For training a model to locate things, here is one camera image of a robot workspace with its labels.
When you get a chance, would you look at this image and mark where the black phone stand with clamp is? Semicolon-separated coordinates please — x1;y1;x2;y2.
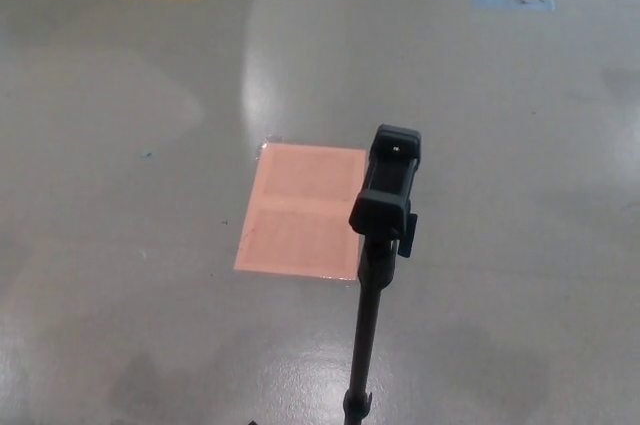
348;123;425;425

